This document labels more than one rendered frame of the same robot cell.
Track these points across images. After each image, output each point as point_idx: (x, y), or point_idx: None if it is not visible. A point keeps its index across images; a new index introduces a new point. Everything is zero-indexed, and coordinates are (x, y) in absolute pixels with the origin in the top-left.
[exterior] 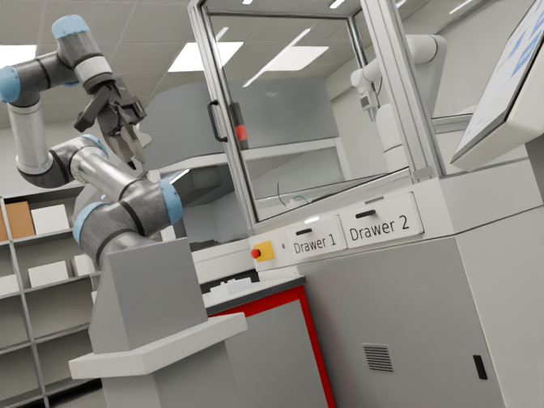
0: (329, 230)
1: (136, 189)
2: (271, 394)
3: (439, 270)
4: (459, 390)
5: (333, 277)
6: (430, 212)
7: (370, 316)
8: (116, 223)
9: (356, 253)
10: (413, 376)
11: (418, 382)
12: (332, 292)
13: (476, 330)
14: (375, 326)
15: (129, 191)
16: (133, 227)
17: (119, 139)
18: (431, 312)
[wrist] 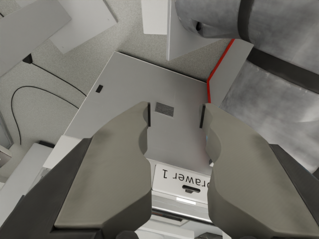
0: (164, 180)
1: (290, 141)
2: (231, 84)
3: (88, 125)
4: (118, 86)
5: (180, 155)
6: (68, 151)
7: (158, 126)
8: (279, 6)
9: (150, 159)
10: (144, 97)
11: (142, 95)
12: (187, 148)
13: (89, 98)
14: (157, 121)
15: (314, 138)
16: (256, 41)
17: (211, 197)
18: (110, 113)
